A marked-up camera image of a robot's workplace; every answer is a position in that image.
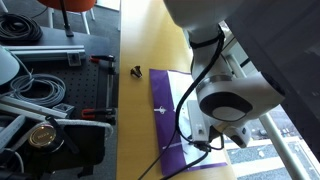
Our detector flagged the black metal bar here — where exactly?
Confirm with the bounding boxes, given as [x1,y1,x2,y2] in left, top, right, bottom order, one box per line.
[105,64,114,109]

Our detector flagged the black pole stand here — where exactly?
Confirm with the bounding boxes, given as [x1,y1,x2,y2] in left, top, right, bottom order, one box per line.
[59,0,75,38]

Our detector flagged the black perforated board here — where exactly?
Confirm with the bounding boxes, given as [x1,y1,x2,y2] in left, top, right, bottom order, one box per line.
[0,26,120,129]

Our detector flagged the black coiled cable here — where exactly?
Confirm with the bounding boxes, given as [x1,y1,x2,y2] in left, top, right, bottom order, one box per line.
[0,12,44,44]

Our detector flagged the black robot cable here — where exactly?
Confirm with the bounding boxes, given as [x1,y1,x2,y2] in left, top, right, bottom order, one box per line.
[138,31,226,180]

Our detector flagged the long aluminium extrusion bar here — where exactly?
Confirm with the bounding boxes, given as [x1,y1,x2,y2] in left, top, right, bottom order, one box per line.
[3,44,87,64]

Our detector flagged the black clamp orange handle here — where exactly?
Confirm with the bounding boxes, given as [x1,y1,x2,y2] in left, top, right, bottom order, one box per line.
[89,54,118,76]
[80,106,118,126]

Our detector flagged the purple file folder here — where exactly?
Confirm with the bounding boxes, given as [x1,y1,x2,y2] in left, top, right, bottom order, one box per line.
[149,68,229,177]

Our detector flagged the orange chair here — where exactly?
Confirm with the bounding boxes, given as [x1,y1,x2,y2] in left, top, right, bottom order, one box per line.
[36,0,98,35]

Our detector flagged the black fabric bag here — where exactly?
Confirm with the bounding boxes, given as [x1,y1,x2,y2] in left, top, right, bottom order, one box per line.
[19,124,106,178]

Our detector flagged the light grey wrist camera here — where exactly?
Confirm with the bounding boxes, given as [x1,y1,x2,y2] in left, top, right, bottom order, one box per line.
[187,99,212,144]

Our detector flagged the short aluminium extrusion bar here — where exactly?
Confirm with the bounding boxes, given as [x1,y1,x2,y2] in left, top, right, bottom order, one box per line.
[0,114,27,153]

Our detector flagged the black strap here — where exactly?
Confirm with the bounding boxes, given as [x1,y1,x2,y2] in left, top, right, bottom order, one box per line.
[44,114,81,155]

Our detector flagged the black staple remover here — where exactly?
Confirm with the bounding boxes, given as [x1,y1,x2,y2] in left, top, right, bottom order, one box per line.
[129,65,144,80]

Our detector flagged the white paper sheet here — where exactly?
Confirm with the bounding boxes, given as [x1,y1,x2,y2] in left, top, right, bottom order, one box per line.
[166,69,228,168]

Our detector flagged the white file fastener clip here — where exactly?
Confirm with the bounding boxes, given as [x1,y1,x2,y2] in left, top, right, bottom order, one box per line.
[153,105,167,115]

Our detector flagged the grey metal window rail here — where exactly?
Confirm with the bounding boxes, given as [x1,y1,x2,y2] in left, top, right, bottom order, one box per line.
[226,54,312,180]

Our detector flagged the grey coiled cable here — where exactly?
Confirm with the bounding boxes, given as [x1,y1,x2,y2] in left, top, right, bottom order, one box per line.
[9,73,67,108]

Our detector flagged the grey bracket on extrusion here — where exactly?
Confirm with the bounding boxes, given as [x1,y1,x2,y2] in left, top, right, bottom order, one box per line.
[66,51,83,67]

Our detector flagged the white rope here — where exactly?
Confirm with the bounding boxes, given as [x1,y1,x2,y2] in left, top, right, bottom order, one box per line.
[49,118,114,139]

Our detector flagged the small grey metal bracket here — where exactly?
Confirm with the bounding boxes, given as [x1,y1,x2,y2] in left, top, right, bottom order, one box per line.
[52,103,76,118]

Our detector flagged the white rounded cover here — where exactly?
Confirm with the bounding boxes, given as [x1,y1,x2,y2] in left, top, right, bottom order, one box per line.
[0,44,20,86]

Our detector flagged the round gold tin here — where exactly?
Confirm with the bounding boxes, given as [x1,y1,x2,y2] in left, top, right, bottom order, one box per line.
[28,122,58,149]

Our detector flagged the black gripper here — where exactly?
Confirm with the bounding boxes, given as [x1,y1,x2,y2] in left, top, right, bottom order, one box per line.
[208,125,225,145]

